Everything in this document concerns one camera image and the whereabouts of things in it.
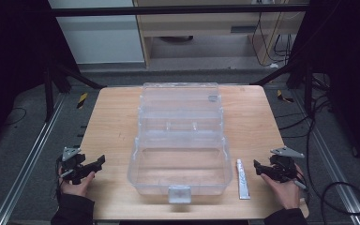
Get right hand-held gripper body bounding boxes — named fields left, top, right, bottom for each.
left=268, top=145, right=306, bottom=184

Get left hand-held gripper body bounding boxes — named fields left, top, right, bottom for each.
left=57, top=146, right=90, bottom=186

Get person's left hand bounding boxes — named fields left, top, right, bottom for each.
left=58, top=166, right=97, bottom=198

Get person's right hand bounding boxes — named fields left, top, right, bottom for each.
left=260, top=163, right=305, bottom=211

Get white ointment tube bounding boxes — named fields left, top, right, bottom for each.
left=235, top=158, right=251, bottom=201

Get yellow black floor tape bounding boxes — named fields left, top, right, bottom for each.
left=276, top=89, right=295, bottom=104
left=76, top=92, right=89, bottom=110

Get clear plastic storage box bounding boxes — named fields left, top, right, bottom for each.
left=127, top=82, right=234, bottom=205

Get white cabinet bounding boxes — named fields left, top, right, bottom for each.
left=48, top=0, right=145, bottom=66

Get right gripper grey cable plug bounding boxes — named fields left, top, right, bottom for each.
left=291, top=178, right=310, bottom=192

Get aluminium floor rail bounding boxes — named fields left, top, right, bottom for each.
left=292, top=89, right=360, bottom=225
left=0, top=93, right=68, bottom=225

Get long black looped cable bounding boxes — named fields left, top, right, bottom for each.
left=275, top=93, right=360, bottom=218

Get thin black floor cable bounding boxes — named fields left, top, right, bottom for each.
left=3, top=106, right=28, bottom=127

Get black metal frame stand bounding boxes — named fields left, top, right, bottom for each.
left=250, top=57, right=315, bottom=117
left=42, top=61, right=108, bottom=124

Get black cables under desk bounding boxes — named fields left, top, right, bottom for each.
left=250, top=11, right=296, bottom=68

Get black horizontal frame bar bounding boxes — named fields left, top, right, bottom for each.
left=48, top=4, right=311, bottom=18

